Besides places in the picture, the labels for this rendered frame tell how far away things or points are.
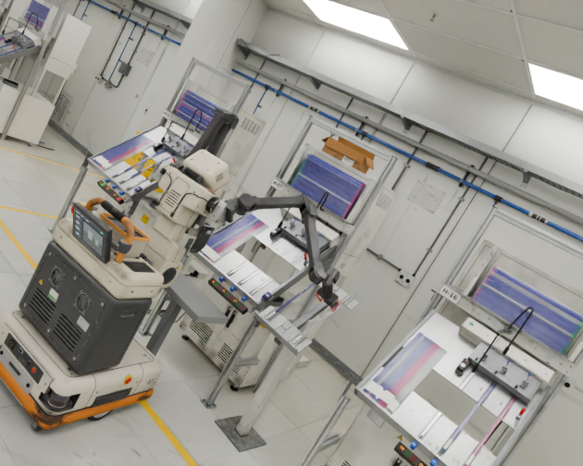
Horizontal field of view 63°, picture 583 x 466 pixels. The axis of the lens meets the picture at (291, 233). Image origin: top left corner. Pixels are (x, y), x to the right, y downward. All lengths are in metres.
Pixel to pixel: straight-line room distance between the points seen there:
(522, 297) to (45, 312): 2.38
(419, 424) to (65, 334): 1.71
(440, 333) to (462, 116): 2.45
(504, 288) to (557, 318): 0.29
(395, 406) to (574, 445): 2.10
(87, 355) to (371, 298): 2.97
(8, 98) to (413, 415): 5.76
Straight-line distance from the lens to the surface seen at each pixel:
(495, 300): 2.82
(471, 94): 4.80
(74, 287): 2.36
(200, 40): 6.12
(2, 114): 6.83
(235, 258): 3.15
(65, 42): 6.84
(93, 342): 2.28
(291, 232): 3.22
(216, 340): 3.48
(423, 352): 2.75
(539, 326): 2.80
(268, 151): 5.54
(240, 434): 3.07
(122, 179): 4.00
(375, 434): 2.93
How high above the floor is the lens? 1.60
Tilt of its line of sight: 8 degrees down
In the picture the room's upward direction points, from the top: 30 degrees clockwise
